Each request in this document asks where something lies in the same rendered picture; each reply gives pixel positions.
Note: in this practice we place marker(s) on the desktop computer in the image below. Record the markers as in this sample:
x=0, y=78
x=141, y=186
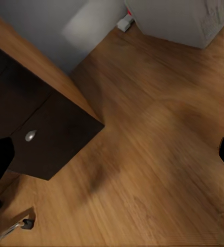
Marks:
x=190, y=22

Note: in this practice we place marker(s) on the swivel chair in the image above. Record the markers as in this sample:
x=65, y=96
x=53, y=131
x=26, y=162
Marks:
x=25, y=224

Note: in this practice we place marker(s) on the desk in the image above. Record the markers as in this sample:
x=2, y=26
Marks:
x=125, y=23

